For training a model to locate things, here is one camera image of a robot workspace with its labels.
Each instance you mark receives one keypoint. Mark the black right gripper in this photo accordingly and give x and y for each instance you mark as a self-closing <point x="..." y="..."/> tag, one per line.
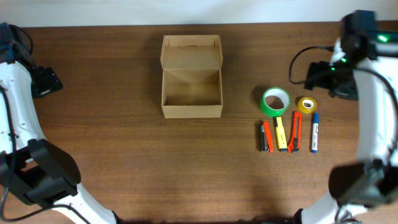
<point x="316" y="76"/>

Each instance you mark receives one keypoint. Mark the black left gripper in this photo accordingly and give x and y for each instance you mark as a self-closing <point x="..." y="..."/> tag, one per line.
<point x="50" y="81"/>

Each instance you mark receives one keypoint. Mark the yellow tape roll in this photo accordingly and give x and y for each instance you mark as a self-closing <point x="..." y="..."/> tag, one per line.
<point x="307" y="105"/>

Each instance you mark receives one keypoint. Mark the green tape roll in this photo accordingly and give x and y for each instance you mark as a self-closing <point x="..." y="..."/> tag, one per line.
<point x="274" y="102"/>

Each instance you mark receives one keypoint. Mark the yellow highlighter pen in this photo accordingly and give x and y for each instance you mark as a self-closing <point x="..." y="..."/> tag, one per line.
<point x="280" y="134"/>

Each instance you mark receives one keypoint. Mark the brown cardboard box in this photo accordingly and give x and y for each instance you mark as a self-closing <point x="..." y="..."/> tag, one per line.
<point x="191" y="76"/>

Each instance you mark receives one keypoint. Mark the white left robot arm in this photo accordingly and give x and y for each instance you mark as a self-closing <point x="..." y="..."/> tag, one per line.
<point x="37" y="176"/>

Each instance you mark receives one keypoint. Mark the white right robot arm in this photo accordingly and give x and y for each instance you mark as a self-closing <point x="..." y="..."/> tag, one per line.
<point x="363" y="67"/>

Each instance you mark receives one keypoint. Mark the blue white marker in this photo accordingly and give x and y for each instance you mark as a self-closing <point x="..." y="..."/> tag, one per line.
<point x="314" y="148"/>

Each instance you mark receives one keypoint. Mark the orange utility knife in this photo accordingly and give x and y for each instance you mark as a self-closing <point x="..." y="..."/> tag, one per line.
<point x="295" y="140"/>

